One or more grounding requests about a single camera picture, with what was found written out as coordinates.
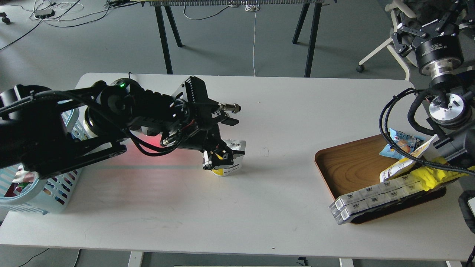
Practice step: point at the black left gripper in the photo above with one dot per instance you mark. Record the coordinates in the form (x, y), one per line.
(207, 141)

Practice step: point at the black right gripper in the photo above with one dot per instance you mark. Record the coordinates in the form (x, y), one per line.
(437, 43)

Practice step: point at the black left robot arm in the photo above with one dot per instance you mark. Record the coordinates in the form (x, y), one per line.
(51, 132)

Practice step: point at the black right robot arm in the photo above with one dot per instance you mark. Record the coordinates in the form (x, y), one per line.
(446, 108)

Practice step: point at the blue snack bag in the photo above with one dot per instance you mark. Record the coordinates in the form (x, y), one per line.
(408, 143)

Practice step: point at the white boxed snack row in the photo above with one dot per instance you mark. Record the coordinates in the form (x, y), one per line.
(356, 204)

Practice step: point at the yellow cartoon snack pack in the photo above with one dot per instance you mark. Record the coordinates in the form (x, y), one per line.
(430, 177)

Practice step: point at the red white snack bag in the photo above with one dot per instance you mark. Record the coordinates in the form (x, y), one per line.
(15, 179)

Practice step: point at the light blue plastic basket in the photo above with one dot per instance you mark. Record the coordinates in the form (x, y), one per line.
(44, 196)

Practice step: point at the white office chair base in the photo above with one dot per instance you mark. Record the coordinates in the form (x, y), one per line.
(389, 48)

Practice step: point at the black barcode scanner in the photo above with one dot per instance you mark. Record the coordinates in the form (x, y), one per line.
(126, 82)

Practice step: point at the brown wooden tray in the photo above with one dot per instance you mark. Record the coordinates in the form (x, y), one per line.
(356, 165)

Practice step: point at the black power adapter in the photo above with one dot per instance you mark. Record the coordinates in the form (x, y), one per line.
(43, 14)

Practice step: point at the black metal table frame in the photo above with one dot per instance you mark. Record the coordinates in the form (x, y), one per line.
(277, 40)

